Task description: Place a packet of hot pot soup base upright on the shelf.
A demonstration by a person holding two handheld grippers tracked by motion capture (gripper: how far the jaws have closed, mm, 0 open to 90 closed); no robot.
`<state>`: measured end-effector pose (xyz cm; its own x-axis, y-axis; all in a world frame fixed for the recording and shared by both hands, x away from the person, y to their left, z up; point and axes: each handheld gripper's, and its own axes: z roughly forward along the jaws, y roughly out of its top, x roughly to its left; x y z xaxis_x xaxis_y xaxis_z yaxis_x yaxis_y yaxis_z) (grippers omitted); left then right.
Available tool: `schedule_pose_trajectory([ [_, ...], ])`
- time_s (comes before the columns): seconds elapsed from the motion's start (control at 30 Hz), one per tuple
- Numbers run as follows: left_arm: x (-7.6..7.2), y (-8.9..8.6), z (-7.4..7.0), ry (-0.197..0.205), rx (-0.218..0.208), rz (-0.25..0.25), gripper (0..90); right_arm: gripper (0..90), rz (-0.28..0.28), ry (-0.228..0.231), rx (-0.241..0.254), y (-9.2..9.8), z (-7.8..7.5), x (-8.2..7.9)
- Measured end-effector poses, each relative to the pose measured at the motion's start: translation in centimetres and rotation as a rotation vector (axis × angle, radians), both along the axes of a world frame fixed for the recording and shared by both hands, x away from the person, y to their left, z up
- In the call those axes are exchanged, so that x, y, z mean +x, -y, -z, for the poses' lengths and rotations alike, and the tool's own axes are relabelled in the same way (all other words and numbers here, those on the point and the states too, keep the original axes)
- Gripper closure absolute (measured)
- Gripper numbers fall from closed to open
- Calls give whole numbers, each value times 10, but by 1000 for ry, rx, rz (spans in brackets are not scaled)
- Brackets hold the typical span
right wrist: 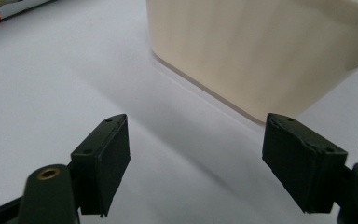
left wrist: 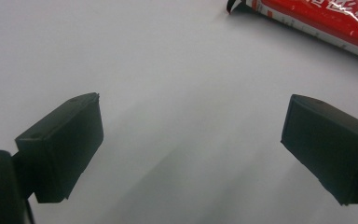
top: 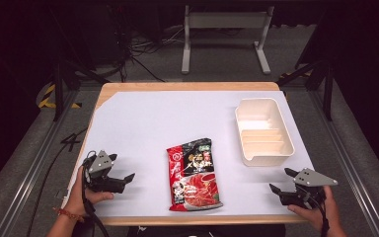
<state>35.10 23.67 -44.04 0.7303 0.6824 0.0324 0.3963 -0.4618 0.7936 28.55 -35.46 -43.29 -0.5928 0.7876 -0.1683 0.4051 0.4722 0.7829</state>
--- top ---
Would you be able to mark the person's left hand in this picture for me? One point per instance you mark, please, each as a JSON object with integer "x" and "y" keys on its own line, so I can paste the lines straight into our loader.
{"x": 79, "y": 196}

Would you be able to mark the yellow black hazard tape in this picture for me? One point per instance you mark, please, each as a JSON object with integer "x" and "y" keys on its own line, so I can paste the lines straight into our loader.
{"x": 46, "y": 95}

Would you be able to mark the black metal stand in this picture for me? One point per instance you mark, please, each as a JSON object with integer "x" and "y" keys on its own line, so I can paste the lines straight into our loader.
{"x": 58, "y": 89}
{"x": 327, "y": 89}

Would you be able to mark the aluminium floor rail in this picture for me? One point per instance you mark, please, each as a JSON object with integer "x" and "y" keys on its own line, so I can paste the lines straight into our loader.
{"x": 33, "y": 171}
{"x": 348, "y": 158}

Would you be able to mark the red and black food packet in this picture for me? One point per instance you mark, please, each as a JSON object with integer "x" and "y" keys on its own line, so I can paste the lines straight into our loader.
{"x": 194, "y": 177}

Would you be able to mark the white table sheet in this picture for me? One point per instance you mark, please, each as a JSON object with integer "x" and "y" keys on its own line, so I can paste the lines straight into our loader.
{"x": 144, "y": 125}

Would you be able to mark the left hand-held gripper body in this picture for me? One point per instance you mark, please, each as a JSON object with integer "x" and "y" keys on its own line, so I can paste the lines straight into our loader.
{"x": 103, "y": 182}

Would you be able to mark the person's dark clothing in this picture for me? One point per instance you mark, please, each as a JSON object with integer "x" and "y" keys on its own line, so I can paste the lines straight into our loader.
{"x": 207, "y": 231}

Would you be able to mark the person's right hand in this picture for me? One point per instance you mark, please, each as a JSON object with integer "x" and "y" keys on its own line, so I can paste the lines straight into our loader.
{"x": 313, "y": 214}

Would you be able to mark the white plastic bin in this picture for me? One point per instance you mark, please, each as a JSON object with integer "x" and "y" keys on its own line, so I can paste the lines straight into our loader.
{"x": 263, "y": 131}

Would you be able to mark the white metal stand frame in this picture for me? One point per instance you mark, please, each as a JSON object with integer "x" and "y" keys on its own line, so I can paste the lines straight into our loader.
{"x": 187, "y": 42}

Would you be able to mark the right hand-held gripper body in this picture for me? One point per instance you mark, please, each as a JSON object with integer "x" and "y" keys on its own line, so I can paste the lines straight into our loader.
{"x": 312, "y": 179}

